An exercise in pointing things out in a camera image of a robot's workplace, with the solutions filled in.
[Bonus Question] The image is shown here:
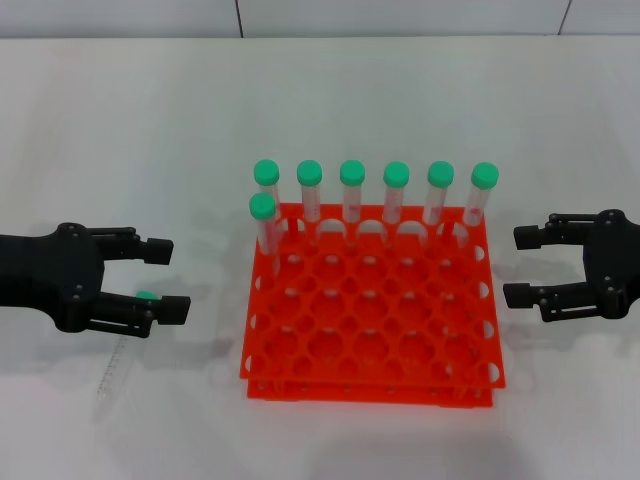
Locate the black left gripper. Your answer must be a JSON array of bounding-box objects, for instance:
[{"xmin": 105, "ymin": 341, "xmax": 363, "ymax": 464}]
[{"xmin": 0, "ymin": 222, "xmax": 192, "ymax": 341}]

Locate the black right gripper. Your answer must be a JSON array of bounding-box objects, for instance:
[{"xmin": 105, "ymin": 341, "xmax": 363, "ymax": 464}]
[{"xmin": 503, "ymin": 209, "xmax": 640, "ymax": 324}]

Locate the clear test tube green cap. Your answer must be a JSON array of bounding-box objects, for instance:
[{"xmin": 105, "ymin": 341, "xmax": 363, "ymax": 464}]
[
  {"xmin": 91, "ymin": 288, "xmax": 159, "ymax": 424},
  {"xmin": 452, "ymin": 162, "xmax": 500, "ymax": 251},
  {"xmin": 252, "ymin": 158, "xmax": 300, "ymax": 242},
  {"xmin": 339, "ymin": 159, "xmax": 367, "ymax": 249},
  {"xmin": 296, "ymin": 159, "xmax": 325, "ymax": 249},
  {"xmin": 382, "ymin": 160, "xmax": 411, "ymax": 249},
  {"xmin": 248, "ymin": 192, "xmax": 284, "ymax": 281},
  {"xmin": 421, "ymin": 160, "xmax": 456, "ymax": 241}
]

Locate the orange test tube rack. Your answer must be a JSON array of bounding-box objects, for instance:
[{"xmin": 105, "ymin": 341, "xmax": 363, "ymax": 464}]
[{"xmin": 238, "ymin": 202, "xmax": 507, "ymax": 409}]

